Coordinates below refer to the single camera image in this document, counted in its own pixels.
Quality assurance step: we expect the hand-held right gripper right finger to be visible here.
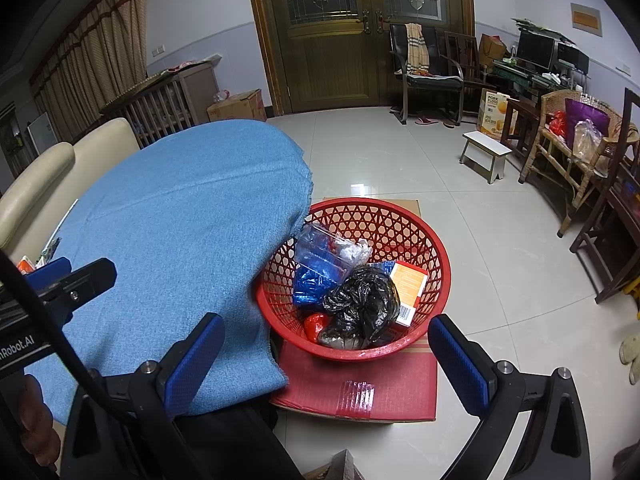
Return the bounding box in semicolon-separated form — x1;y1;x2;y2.
426;313;593;480

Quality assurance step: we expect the black metal chair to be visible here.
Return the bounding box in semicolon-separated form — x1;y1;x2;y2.
389;23;466;126

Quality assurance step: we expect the tall dark wooden chair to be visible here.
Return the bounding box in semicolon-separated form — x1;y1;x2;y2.
570;87;640;303

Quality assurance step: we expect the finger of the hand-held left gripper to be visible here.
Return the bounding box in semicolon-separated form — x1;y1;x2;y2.
37;258;118;328
22;256;72;288

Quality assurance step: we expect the blue tablecloth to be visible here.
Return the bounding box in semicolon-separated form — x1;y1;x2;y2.
22;120;313;418

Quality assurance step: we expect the person's left hand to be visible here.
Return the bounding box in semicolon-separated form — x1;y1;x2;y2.
15;374;62;471

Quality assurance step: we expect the clear plastic bag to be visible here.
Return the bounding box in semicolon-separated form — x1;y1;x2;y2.
572;120;608;171

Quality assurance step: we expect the small black computer monitor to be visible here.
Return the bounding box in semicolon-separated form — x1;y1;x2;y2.
556;42;591;73

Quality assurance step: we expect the dark wooden desk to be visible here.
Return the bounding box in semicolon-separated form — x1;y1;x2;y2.
487;57;591;106

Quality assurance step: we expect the black plastic bag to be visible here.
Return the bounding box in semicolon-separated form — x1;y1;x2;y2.
317;266;402;351

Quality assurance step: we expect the wooden door leaf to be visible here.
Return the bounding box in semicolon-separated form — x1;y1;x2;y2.
265;0;373;113
372;0;473;106

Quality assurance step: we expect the wooden crib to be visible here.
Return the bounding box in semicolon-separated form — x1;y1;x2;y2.
100;62;221;148

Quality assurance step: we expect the orange wall notice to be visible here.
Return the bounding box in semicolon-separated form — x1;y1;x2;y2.
571;2;602;36

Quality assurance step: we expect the purple cushion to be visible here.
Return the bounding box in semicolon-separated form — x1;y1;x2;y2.
565;98;611;136

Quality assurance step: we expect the brown paper bag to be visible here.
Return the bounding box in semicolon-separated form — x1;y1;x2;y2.
478;34;507;63

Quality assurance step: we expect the rattan chair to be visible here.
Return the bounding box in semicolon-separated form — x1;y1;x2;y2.
520;89;626;238

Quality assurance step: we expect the striped scarf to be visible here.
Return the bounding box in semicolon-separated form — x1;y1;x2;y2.
405;23;430;75

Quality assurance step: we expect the orange cardboard box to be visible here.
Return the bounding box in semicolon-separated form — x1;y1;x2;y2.
389;260;430;328

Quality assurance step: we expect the small white stool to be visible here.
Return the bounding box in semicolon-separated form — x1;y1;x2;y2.
460;131;513;183

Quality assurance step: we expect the white board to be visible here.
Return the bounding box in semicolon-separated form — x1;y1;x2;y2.
27;112;56;153

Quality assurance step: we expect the blue plastic bag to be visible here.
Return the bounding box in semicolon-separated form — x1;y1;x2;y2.
292;255;351;308

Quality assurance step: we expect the beige leather sofa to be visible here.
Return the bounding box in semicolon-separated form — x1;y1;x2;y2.
0;117;141;261

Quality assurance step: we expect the brown cardboard box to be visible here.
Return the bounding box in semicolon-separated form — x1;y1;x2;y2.
207;89;268;123

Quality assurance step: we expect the beige slipper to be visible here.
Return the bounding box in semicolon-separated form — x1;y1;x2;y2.
619;335;640;386

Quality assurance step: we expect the red plastic bag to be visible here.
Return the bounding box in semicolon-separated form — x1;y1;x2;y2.
304;312;328;345

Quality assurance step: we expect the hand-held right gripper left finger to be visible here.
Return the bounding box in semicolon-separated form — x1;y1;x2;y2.
60;311;226;480

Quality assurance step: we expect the clear packet with white label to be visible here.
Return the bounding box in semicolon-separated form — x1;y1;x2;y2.
37;237;63;266

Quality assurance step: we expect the red plastic basket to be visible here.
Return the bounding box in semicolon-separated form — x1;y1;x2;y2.
252;198;451;362

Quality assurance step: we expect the yellow cardboard box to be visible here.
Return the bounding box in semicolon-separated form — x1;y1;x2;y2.
477;88;518;143

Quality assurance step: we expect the flat cardboard box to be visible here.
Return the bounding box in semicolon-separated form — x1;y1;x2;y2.
270;198;438;423

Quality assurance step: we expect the clear plastic container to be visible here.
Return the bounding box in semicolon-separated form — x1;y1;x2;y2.
295;222;351;281

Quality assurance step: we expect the beige striped curtain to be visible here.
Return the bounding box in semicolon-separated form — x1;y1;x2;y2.
30;0;148;141

